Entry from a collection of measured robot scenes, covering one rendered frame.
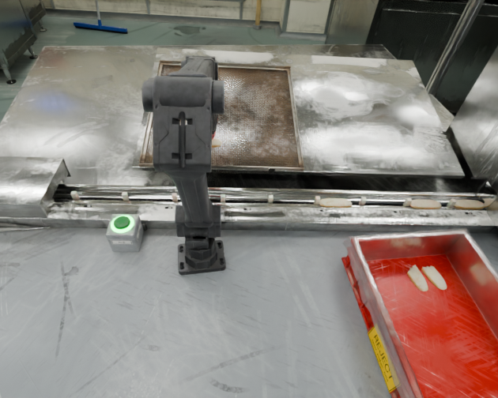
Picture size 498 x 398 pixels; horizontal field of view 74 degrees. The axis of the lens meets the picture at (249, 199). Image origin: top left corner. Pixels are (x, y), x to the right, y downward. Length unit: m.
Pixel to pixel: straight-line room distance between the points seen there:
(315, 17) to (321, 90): 3.08
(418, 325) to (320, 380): 0.28
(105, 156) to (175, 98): 0.79
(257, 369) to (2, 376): 0.51
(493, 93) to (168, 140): 1.02
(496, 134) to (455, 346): 0.62
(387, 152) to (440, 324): 0.55
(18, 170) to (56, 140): 0.28
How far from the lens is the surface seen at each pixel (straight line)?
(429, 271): 1.02
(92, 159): 1.23
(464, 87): 3.17
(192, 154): 0.45
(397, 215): 1.06
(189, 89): 0.46
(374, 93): 1.40
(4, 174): 1.12
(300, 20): 4.37
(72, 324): 0.88
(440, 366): 0.91
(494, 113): 1.24
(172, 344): 0.81
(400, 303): 0.94
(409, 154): 1.23
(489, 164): 1.23
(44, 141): 1.36
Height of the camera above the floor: 1.58
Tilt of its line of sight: 47 degrees down
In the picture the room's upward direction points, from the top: 5 degrees clockwise
